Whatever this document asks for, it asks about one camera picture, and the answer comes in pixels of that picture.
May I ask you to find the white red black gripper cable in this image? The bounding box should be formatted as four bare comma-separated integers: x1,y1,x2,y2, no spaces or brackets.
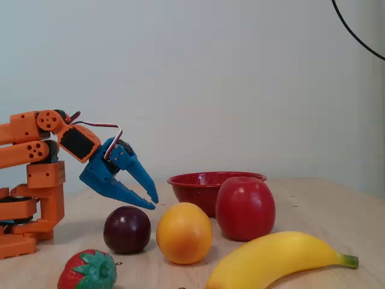
64,111,124,160

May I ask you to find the dark purple toy plum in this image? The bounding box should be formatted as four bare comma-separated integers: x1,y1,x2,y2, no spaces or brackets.
103,206,152,254

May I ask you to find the red toy strawberry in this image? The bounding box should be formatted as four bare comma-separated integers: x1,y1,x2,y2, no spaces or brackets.
57,249,118,289

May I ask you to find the black hanging cable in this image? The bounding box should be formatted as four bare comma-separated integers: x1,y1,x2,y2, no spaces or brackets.
331,0,385,61

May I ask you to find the red speckled bowl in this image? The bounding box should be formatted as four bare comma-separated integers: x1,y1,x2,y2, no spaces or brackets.
167,172,268,218

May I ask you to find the red toy apple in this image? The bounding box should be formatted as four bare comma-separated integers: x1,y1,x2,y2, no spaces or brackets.
215,176,276,241

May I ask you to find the yellow toy banana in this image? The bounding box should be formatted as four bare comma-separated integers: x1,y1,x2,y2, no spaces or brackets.
205,231,359,289

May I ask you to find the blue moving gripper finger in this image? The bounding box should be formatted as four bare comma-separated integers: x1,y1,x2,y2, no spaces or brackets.
108,143,159,204

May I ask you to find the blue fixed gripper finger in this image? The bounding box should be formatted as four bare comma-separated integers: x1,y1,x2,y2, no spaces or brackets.
103,179,156,211

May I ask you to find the yellow orange toy peach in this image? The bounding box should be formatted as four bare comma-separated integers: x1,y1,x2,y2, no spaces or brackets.
156,202,214,266

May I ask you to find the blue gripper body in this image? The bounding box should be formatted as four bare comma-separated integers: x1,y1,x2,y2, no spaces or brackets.
79,137,125,194

